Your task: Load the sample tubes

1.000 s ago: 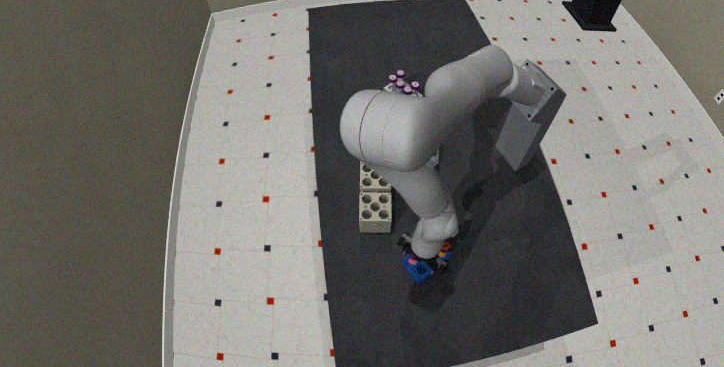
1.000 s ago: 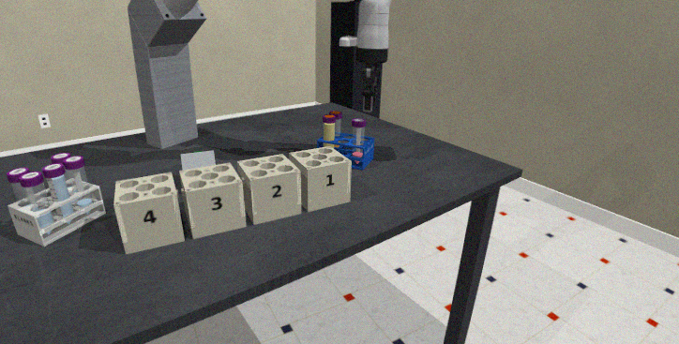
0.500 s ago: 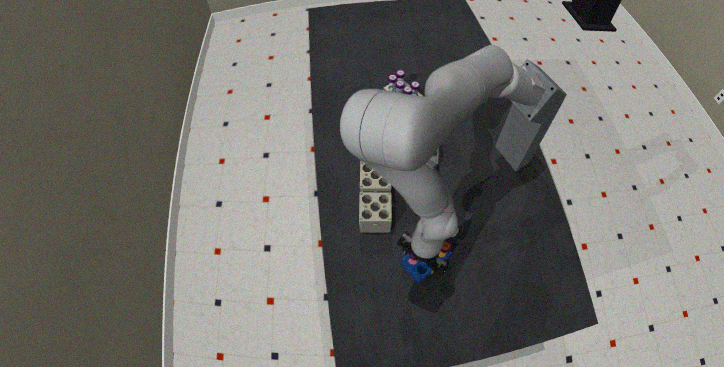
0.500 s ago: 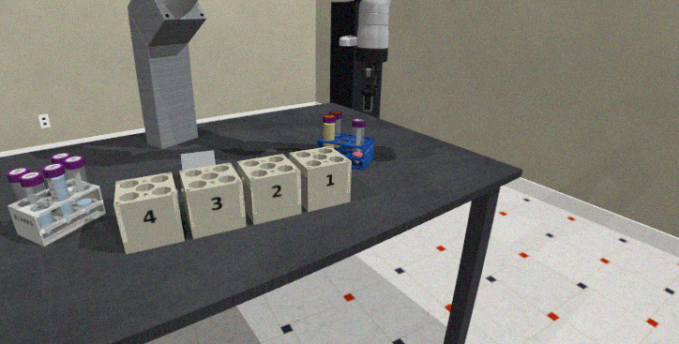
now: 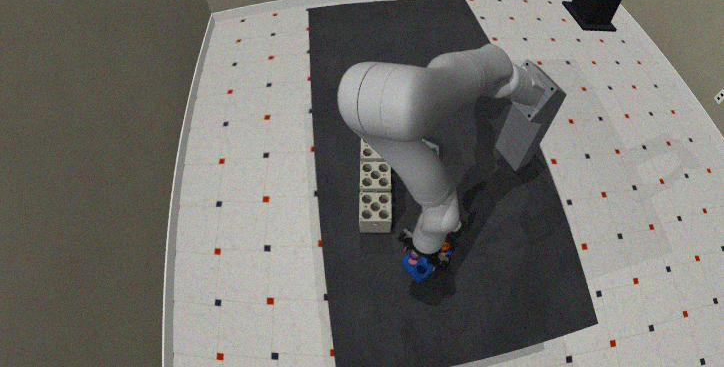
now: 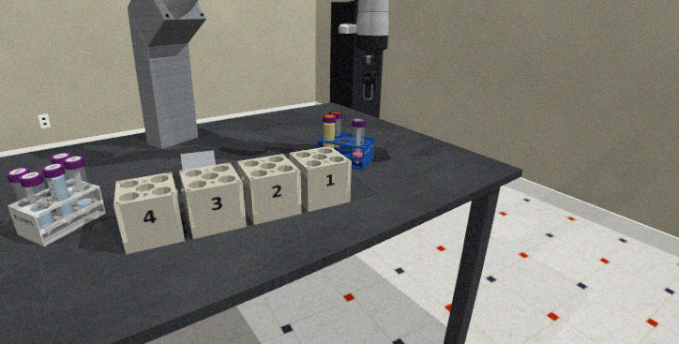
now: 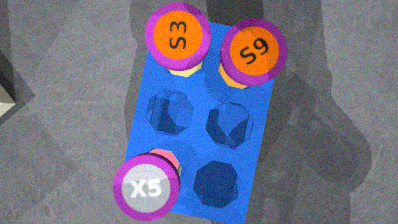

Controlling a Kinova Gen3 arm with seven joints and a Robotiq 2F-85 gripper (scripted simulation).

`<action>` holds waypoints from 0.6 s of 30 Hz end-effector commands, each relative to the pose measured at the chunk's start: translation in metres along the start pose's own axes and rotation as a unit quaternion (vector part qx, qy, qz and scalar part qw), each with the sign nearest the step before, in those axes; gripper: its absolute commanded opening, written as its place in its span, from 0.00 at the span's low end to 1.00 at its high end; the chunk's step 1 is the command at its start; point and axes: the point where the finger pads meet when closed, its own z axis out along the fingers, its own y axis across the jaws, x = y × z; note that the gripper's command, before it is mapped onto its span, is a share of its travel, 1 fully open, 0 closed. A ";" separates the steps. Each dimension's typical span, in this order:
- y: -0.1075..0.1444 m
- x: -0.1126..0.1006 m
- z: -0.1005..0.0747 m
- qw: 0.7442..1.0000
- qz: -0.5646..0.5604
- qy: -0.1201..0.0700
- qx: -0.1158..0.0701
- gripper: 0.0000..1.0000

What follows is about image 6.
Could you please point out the blue tube rack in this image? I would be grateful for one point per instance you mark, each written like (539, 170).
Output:
(368, 149)

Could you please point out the conical tube with yellow liquid and purple cap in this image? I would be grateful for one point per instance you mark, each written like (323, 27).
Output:
(329, 121)

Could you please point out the white tube rack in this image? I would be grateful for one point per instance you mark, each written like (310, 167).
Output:
(26, 223)

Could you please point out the cream tube adapter block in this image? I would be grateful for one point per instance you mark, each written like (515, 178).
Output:
(150, 220)
(325, 177)
(214, 205)
(270, 194)

